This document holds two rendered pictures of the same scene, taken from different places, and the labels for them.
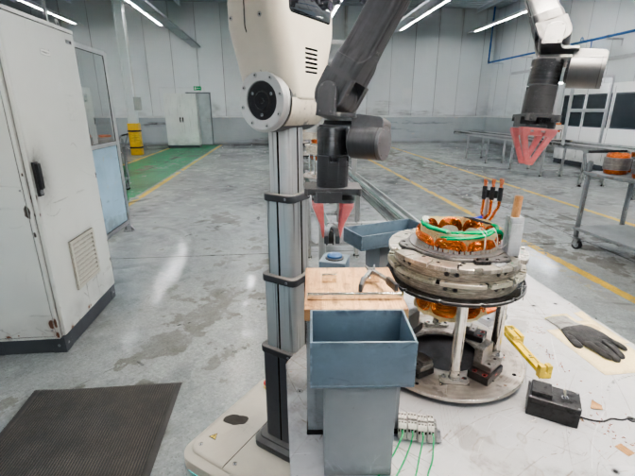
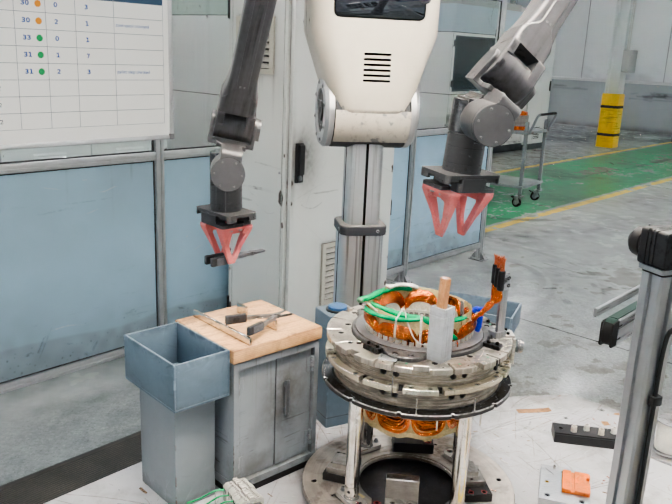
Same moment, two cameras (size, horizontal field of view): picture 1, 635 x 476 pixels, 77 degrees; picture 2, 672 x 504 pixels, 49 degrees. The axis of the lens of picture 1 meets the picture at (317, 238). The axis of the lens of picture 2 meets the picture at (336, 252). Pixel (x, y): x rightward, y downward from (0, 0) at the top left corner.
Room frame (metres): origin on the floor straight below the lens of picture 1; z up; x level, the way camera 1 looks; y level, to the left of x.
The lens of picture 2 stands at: (-0.01, -1.12, 1.56)
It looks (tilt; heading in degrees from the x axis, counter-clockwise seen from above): 15 degrees down; 48
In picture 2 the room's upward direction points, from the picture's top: 2 degrees clockwise
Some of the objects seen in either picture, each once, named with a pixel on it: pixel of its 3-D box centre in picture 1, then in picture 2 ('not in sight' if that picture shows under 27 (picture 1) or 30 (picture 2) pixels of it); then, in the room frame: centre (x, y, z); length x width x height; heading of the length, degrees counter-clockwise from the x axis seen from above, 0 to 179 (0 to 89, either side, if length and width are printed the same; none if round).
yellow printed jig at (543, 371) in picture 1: (524, 347); not in sight; (0.93, -0.56, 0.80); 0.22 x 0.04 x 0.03; 179
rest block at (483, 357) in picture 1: (488, 355); (401, 494); (0.82, -0.41, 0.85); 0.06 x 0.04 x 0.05; 132
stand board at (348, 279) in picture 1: (351, 291); (248, 329); (0.74, -0.07, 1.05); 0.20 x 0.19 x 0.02; 1
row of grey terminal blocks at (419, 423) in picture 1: (416, 426); (243, 498); (0.65, -0.20, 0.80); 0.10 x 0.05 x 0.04; 80
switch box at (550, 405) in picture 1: (552, 401); not in sight; (0.71, -0.51, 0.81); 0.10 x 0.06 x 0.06; 63
